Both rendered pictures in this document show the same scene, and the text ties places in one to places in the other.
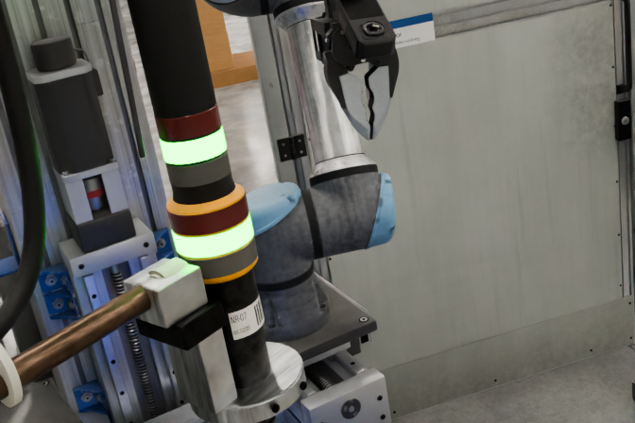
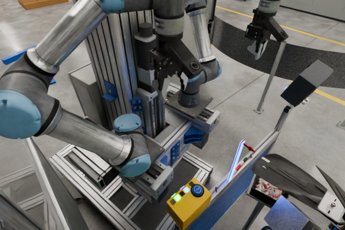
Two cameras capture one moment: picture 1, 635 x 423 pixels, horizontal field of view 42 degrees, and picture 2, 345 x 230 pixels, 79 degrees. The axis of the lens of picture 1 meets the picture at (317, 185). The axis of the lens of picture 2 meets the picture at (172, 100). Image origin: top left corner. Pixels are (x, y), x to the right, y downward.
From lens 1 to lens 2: 80 cm
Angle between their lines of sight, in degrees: 32
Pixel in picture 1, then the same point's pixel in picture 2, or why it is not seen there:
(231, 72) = (51, 0)
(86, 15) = (148, 13)
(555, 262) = not seen: hidden behind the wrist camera
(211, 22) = not seen: outside the picture
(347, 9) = (274, 26)
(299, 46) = (197, 22)
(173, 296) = not seen: outside the picture
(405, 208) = not seen: hidden behind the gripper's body
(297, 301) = (198, 96)
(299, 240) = (202, 80)
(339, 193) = (210, 66)
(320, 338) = (203, 104)
